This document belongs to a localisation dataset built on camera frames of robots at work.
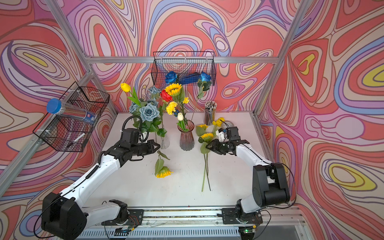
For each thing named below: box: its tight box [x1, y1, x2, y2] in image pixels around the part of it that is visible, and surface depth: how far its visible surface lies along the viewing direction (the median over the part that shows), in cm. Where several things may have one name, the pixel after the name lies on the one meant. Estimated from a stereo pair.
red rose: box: [160, 89, 173, 102], surface depth 78 cm
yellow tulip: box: [120, 83, 142, 107], surface depth 66 cm
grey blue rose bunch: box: [128, 85, 167, 138], surface depth 75 cm
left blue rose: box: [165, 71, 178, 84], surface depth 76 cm
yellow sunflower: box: [154, 151, 174, 179], surface depth 77 cm
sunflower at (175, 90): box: [165, 83, 185, 103], surface depth 74 cm
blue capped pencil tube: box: [46, 98, 97, 125], surface depth 66 cm
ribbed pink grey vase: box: [177, 119, 195, 152], surface depth 93 cm
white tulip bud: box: [177, 112, 186, 130], surface depth 78 cm
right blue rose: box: [197, 71, 212, 99], surface depth 78 cm
